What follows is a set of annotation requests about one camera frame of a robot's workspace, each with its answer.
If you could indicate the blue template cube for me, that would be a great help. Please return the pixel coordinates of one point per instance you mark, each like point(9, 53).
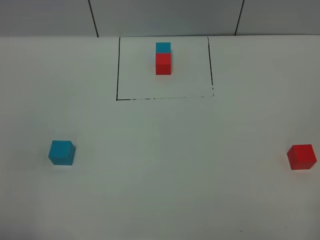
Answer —
point(163, 47)

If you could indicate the red template cube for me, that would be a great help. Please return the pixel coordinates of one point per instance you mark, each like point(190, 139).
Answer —
point(163, 64)

